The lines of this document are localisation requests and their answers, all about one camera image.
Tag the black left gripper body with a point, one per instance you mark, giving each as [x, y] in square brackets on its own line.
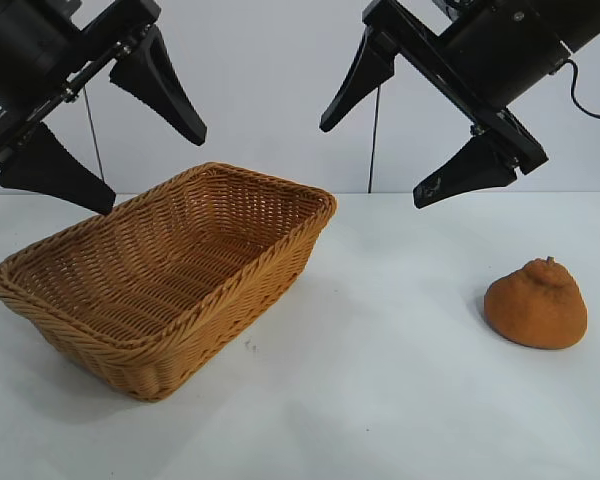
[20, 45]

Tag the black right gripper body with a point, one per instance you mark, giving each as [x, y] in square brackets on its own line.
[500, 55]

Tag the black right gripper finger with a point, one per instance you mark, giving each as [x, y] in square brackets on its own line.
[367, 70]
[472, 170]

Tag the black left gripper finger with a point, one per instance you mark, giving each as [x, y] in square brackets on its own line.
[155, 85]
[55, 172]

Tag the tan woven wicker basket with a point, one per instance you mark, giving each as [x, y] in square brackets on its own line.
[155, 275]

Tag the bumpy orange fruit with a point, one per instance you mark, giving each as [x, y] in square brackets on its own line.
[535, 310]

